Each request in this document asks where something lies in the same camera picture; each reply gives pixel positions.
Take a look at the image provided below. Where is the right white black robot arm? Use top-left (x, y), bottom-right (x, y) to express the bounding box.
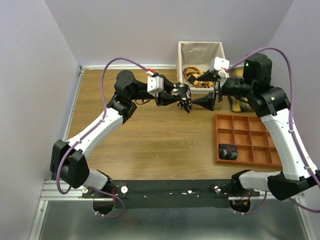
top-left (194, 53), bottom-right (320, 201)

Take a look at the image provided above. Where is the orange patterned tie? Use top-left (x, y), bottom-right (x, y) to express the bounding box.
top-left (183, 66), bottom-right (215, 89)

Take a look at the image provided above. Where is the orange compartment tray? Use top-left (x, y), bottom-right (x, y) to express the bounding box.
top-left (214, 114), bottom-right (282, 169)

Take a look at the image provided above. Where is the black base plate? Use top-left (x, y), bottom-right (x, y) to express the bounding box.
top-left (82, 179), bottom-right (261, 210)

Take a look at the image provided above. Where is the yellow plaid shirt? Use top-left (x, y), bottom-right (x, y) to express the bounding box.
top-left (228, 66), bottom-right (253, 113)

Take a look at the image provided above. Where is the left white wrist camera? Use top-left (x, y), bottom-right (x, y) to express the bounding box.
top-left (146, 68), bottom-right (164, 97)

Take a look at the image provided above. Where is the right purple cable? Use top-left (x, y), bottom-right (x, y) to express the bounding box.
top-left (224, 46), bottom-right (320, 216)

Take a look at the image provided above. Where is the black floral tie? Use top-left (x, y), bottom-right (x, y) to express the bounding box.
top-left (170, 82), bottom-right (192, 114)

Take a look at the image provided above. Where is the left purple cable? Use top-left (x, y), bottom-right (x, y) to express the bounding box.
top-left (56, 57), bottom-right (153, 218)

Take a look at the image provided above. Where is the purple cable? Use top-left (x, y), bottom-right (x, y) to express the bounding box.
top-left (224, 46), bottom-right (320, 216)
top-left (56, 57), bottom-right (153, 218)

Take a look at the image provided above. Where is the wicker basket with liner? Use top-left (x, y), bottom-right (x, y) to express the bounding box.
top-left (176, 41), bottom-right (227, 110)

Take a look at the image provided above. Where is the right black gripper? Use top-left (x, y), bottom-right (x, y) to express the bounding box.
top-left (191, 68), bottom-right (254, 111)

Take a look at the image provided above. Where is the rolled dark floral tie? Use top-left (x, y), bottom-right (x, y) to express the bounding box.
top-left (218, 144), bottom-right (238, 161)

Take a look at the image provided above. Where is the aluminium frame rail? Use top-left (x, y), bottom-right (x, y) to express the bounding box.
top-left (40, 180), bottom-right (305, 201)

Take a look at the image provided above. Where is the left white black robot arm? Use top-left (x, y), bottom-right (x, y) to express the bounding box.
top-left (50, 69), bottom-right (192, 198)

